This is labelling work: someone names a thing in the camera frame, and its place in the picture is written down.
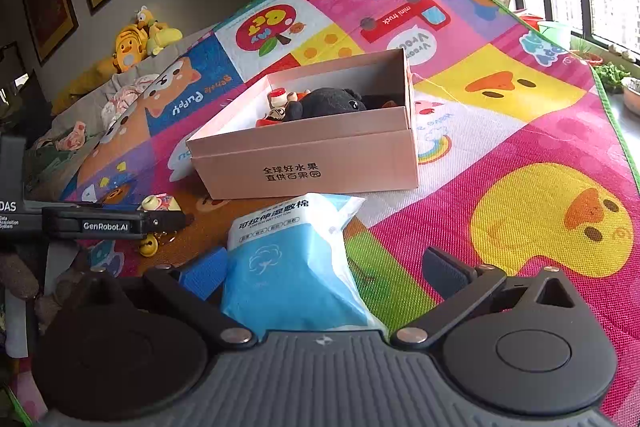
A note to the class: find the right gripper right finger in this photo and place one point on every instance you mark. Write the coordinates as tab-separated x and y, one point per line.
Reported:
465	291

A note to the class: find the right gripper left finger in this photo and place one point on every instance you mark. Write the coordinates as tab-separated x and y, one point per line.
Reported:
192	292

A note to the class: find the toy camera keychain with bell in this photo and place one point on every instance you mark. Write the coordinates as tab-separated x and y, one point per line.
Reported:
157	221

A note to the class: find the blue white tissue pack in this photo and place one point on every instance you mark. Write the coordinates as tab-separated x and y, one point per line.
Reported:
288	269

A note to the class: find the red hooded doll figure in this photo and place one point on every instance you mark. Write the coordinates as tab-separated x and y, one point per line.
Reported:
279	99

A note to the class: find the black plush toy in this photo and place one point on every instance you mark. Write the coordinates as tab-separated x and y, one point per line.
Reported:
325	102

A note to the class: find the gloved hand holding gripper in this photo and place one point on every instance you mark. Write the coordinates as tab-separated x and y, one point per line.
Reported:
34	285

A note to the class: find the grey sofa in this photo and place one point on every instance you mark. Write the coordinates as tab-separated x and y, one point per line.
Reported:
47	170

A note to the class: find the small pink cloth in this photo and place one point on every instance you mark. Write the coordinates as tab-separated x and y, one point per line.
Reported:
74	139

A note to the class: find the colourful cartoon play mat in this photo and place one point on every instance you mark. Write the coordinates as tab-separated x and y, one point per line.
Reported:
401	213

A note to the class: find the crumpled pink white cloth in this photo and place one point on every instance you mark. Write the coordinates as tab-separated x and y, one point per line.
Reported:
123	99

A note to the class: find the white cardboard box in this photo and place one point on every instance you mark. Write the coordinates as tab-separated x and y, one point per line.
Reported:
369	151

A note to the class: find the yellow tiger plush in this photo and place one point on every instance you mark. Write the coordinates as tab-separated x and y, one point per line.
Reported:
130	47

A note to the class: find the yellow green plush toy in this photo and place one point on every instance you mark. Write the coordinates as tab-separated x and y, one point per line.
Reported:
160	35

